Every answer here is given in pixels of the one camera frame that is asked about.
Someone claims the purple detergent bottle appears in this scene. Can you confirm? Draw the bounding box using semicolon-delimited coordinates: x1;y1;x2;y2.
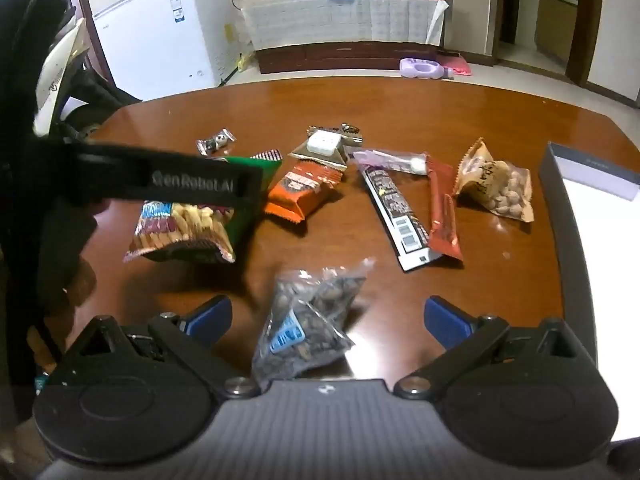
398;57;455;81

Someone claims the tan peanut packet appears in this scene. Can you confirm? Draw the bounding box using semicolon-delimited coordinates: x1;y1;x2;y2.
452;138;535;224

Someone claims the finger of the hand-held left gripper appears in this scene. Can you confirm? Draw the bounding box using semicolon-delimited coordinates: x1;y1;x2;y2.
102;144;264;209

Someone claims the grey cardboard box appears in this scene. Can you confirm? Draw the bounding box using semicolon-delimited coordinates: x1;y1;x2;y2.
538;141;640;445

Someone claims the small white case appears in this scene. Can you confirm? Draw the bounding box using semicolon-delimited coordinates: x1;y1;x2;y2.
306;131;341;157

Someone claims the clear plastic wrapper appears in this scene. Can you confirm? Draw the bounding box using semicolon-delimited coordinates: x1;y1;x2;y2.
352;148;429;176

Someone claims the dark wooden tv cabinet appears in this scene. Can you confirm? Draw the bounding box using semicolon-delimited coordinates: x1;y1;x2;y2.
254;40;446;76

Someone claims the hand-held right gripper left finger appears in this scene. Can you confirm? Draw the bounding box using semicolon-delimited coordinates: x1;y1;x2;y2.
60;295;261;398

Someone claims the orange snack packet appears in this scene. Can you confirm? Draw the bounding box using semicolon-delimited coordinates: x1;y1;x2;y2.
264;160;346;222

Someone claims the panda toy clear packet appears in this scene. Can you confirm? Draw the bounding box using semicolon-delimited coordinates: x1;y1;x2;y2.
196;130;237;156

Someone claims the white chest freezer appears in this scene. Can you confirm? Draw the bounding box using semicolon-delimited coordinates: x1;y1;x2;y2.
92;0;242;102

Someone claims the green snack packet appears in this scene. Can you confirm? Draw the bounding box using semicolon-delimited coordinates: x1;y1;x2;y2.
123;149;284;265

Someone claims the wooden kitchen cabinet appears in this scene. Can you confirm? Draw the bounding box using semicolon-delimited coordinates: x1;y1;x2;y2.
535;0;579;62

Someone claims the clear sunflower seed bag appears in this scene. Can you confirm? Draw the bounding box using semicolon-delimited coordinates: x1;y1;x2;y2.
251;258;376;394

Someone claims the gold foil snack packet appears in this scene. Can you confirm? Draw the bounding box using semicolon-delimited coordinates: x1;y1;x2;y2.
288;132;350;171

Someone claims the long black snack packet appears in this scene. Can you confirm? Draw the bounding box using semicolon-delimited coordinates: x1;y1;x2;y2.
361;165;444;274

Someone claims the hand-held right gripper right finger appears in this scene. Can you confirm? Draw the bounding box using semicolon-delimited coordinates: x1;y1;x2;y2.
394;296;598;400

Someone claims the person's left hand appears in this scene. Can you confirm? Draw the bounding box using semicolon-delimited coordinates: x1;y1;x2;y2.
32;210;98;366

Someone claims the long red snack packet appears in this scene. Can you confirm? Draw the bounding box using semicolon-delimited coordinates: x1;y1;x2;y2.
425;156;464;262

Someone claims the electric scooter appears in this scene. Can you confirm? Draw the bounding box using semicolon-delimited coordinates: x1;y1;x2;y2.
0;0;143;143

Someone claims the pink floor cloth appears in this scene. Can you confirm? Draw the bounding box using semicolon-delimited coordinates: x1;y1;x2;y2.
438;51;472;77

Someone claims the cloth covered tv cabinet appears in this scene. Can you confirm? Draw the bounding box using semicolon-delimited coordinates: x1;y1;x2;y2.
242;0;449;52

